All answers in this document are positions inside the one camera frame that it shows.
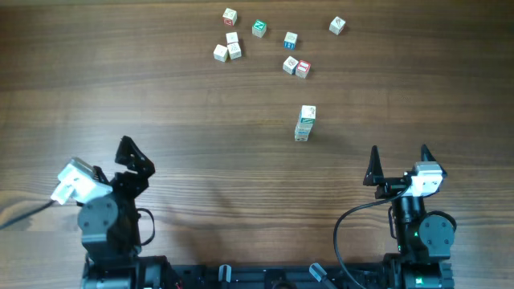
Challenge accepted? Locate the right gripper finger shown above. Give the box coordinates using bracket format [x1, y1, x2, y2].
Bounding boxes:
[421, 144, 447, 177]
[363, 145, 385, 186]

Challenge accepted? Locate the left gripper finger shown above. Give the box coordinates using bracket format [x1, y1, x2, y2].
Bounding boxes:
[115, 136, 155, 177]
[93, 165, 108, 185]

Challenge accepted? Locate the blue L block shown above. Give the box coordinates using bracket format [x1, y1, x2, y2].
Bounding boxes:
[296, 123, 313, 130]

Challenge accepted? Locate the green-sided block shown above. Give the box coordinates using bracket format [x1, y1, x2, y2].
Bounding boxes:
[298, 105, 316, 124]

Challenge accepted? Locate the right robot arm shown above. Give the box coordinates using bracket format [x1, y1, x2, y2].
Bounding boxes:
[363, 145, 457, 289]

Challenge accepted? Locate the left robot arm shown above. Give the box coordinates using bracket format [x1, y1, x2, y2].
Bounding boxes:
[78, 136, 183, 289]

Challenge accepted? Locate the red I block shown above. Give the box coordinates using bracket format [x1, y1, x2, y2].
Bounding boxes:
[296, 60, 311, 79]

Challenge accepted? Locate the plain wooden block far left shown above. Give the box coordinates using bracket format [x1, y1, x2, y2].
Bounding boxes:
[213, 44, 229, 62]

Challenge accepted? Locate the wooden picture block centre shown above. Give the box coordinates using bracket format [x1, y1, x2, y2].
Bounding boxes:
[283, 56, 299, 75]

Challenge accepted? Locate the wooden picture block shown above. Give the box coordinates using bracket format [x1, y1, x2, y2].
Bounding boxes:
[283, 56, 299, 75]
[329, 16, 346, 35]

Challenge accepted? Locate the wooden picture block top right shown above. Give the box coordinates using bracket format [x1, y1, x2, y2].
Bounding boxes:
[329, 16, 346, 35]

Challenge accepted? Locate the red-edged block left cluster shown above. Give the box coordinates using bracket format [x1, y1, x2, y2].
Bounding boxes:
[226, 32, 239, 44]

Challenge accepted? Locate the blue H block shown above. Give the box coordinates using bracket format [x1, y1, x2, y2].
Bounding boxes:
[284, 31, 298, 50]

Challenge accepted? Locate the red-sided block top left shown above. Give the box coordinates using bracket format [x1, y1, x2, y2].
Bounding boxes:
[222, 8, 238, 26]

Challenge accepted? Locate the green N block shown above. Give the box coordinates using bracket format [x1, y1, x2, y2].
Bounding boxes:
[252, 19, 267, 38]

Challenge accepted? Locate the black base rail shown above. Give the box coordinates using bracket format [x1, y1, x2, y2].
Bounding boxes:
[163, 263, 387, 289]

